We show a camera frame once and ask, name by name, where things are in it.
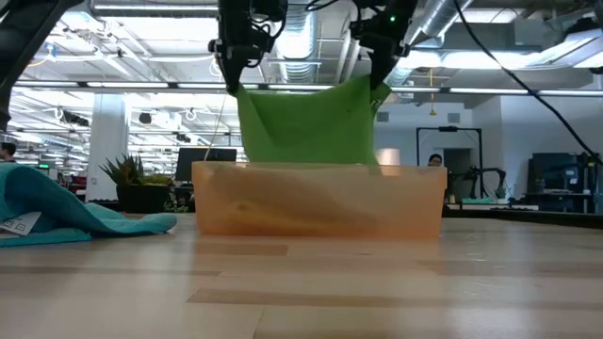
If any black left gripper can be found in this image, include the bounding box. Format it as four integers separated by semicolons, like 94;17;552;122
209;0;288;95

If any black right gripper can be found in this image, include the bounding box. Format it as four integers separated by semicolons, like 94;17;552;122
350;0;418;90

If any green microfiber towel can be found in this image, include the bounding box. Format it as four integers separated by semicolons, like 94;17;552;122
235;74;392;166

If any turquoise microfiber towel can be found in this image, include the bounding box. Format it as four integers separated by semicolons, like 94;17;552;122
0;162;178;249

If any yellow hanging pendant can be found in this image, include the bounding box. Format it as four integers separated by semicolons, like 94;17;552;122
427;68;437;117

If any white glowing lamp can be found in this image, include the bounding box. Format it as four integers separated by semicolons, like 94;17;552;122
375;148;401;166

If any black computer monitor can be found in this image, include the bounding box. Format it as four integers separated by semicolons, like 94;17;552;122
174;147;238;185

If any long linear ceiling light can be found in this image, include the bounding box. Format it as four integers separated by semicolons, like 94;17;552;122
13;80;603;96

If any white building column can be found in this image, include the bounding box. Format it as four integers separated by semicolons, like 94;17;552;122
86;92;131;203

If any orange translucent plastic basket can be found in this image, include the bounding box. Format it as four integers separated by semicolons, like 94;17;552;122
191;160;448;240

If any small potted green plant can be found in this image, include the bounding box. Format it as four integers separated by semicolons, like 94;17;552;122
98;153;175;214

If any dark background computer workstation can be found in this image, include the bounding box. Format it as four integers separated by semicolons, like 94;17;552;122
525;151;602;214

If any corrugated silver ventilation duct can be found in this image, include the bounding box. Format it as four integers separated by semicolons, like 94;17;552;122
272;0;322;85

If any smooth silver ventilation duct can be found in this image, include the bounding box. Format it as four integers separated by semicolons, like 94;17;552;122
398;0;475;86

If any black background rig frame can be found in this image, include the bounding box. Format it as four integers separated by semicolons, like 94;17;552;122
416;125;484;199

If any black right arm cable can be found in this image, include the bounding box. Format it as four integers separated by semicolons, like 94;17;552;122
451;0;603;166

